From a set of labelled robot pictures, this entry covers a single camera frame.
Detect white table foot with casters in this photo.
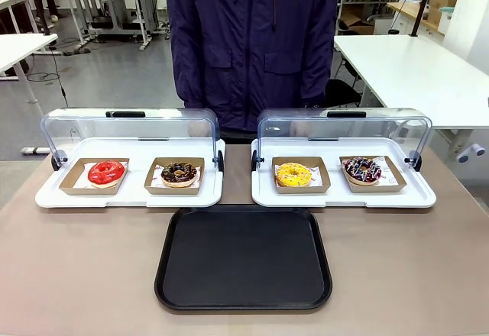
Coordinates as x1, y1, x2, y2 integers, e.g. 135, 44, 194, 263
456, 142, 487, 163

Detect wooden top bench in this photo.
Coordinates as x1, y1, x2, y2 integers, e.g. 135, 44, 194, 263
387, 2, 446, 34

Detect small white table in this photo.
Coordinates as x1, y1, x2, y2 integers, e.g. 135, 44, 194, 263
0, 33, 59, 105

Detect black floor cable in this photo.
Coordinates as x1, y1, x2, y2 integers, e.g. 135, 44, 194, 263
26, 44, 70, 108

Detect red glazed donut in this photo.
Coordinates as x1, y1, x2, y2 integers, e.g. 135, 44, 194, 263
87, 160, 127, 189

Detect black plastic serving tray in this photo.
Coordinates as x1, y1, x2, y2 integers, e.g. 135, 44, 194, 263
154, 205, 333, 312

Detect dark purple drizzled donut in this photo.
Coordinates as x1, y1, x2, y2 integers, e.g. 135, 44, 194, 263
342, 156, 383, 186

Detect black tripod pole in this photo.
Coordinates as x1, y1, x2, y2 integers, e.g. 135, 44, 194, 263
410, 0, 437, 37

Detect black stand pole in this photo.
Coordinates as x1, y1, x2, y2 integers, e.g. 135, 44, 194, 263
29, 0, 53, 36

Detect stacked cardboard boxes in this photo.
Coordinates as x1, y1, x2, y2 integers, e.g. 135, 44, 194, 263
427, 0, 459, 24

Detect white printed paper liner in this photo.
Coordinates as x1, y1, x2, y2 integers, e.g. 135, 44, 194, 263
376, 157, 397, 186
304, 165, 321, 186
152, 166, 202, 189
72, 163, 129, 190

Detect white display case base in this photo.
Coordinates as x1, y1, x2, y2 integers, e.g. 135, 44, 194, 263
34, 137, 226, 209
251, 137, 437, 209

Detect large white table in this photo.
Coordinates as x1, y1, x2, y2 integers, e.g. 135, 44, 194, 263
332, 34, 489, 131

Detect clear display case lid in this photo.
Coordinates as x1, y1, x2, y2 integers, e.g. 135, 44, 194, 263
40, 107, 225, 172
251, 107, 432, 172

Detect yellow glazed sprinkled donut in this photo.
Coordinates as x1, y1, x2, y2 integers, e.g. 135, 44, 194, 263
275, 163, 313, 188

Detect open cardboard box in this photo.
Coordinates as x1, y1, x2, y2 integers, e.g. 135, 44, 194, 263
339, 7, 376, 35

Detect chocolate glazed donut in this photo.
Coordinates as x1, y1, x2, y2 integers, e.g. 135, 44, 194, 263
160, 162, 200, 189

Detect person in navy jacket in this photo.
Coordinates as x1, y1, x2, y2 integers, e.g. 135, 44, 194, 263
164, 0, 342, 141

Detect brown cardboard donut tray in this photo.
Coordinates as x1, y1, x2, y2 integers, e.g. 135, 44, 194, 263
338, 155, 408, 195
271, 156, 332, 195
144, 156, 206, 196
59, 157, 131, 196

